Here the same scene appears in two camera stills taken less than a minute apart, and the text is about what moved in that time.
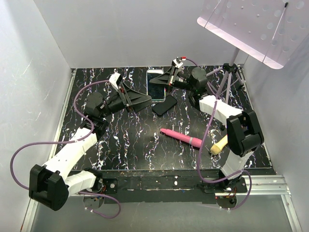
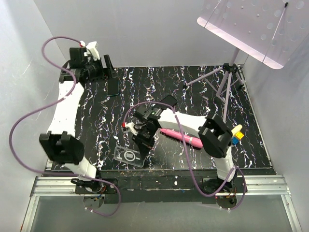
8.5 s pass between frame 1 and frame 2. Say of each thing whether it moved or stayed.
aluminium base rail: stayed
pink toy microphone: stayed
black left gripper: moved
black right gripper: moved
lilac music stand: stayed
